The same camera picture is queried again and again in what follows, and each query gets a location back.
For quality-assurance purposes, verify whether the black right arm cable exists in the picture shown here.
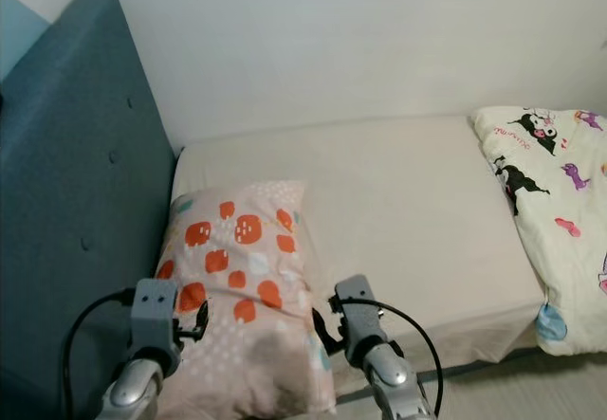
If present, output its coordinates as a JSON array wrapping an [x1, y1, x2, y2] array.
[[332, 297, 445, 416]]

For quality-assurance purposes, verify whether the blue upholstered headboard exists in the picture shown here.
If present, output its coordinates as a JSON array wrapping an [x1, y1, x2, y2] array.
[[0, 0, 179, 420]]

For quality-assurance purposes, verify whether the pink pillow with orange patches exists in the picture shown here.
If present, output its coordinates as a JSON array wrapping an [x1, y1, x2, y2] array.
[[152, 180, 338, 420]]

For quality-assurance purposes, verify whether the beige sheeted mattress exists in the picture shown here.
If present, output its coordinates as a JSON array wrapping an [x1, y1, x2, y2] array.
[[171, 114, 546, 411]]

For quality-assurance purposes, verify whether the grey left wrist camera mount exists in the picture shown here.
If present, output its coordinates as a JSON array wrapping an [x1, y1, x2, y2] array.
[[131, 279, 181, 369]]

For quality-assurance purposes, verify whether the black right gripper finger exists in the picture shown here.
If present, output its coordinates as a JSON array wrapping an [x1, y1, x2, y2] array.
[[311, 308, 345, 356]]

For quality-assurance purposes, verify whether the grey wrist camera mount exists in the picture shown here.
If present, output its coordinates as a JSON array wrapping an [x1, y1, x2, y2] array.
[[131, 279, 181, 369], [335, 275, 380, 364]]

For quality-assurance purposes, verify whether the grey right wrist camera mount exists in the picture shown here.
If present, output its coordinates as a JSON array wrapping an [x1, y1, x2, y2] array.
[[335, 275, 380, 364]]

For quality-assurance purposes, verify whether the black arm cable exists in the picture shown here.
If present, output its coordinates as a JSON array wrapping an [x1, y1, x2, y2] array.
[[332, 297, 445, 416], [62, 289, 137, 420]]

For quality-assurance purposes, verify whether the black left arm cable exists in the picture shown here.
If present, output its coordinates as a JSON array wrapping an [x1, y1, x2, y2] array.
[[62, 289, 137, 420]]

